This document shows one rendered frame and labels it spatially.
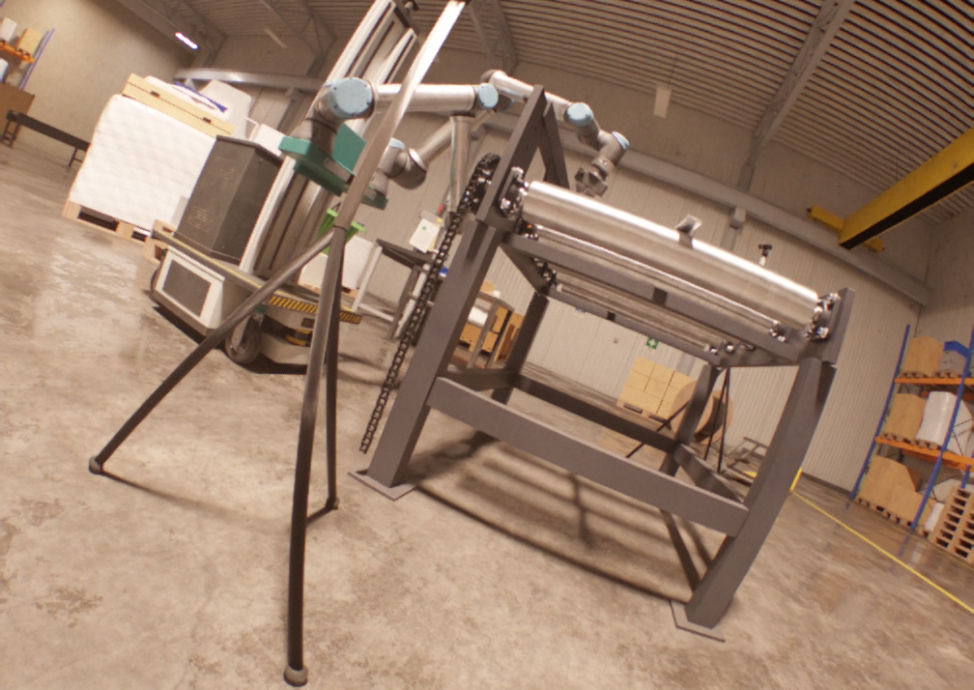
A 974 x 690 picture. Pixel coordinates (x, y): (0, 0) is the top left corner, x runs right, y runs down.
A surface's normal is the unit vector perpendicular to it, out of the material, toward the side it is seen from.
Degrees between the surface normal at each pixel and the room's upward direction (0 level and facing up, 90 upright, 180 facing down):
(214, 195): 90
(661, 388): 90
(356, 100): 93
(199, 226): 90
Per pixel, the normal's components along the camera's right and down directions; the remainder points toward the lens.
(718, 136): -0.24, -0.10
